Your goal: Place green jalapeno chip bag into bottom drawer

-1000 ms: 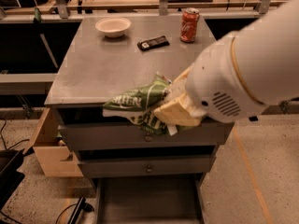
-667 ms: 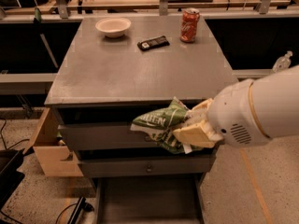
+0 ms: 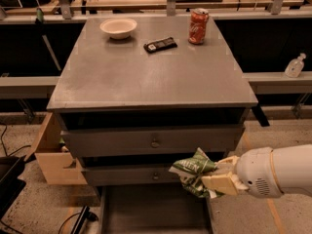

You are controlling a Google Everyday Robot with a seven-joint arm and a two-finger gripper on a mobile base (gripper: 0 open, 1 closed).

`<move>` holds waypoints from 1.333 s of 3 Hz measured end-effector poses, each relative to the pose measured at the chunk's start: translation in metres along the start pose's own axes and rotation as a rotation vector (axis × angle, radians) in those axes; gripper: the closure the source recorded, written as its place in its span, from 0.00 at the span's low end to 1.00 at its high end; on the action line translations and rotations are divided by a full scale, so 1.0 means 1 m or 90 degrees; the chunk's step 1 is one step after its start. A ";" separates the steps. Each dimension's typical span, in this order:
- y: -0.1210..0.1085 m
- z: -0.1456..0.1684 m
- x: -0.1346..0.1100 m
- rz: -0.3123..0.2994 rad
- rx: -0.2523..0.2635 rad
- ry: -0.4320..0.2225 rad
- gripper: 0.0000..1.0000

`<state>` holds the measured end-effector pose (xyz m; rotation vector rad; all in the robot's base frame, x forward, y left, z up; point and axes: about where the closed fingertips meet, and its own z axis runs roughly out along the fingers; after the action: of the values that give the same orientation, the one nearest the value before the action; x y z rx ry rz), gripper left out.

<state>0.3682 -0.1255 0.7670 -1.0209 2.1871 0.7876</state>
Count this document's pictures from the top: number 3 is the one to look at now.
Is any black equipment case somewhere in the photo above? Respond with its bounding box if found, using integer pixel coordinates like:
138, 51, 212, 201
0, 157, 25, 218

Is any green jalapeno chip bag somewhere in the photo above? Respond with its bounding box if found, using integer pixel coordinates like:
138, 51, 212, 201
169, 147, 222, 199

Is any black power plug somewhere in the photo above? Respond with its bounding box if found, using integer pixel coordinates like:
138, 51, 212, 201
70, 206, 98, 234

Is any black snack bar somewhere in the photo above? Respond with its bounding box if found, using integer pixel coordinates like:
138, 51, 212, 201
143, 37, 177, 54

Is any grey top drawer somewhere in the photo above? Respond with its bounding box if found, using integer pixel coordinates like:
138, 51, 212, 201
61, 125, 245, 158

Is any white paper bowl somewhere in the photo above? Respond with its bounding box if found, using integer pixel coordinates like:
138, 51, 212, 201
99, 19, 137, 40

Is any clear sanitizer bottle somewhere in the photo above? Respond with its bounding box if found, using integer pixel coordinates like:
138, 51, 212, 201
285, 53, 306, 78

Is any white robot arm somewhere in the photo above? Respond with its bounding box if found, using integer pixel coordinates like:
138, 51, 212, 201
201, 144, 312, 198

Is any grey middle drawer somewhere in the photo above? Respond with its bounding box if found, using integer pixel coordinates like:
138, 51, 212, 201
82, 164, 180, 186

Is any orange soda can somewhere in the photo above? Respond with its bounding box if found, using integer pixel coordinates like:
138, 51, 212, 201
188, 8, 209, 44

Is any grey drawer cabinet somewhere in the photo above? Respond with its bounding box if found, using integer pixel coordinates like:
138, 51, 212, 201
46, 16, 259, 234

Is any grey bottom drawer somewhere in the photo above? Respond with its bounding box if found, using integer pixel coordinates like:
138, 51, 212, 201
98, 183, 214, 234

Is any black floor cable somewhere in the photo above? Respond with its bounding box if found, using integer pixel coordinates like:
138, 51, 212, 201
0, 124, 32, 158

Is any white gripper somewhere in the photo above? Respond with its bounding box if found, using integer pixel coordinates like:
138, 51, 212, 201
202, 147, 283, 198

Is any grey drawer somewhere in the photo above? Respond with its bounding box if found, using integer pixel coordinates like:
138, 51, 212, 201
61, 125, 245, 158
82, 164, 180, 186
98, 183, 214, 234

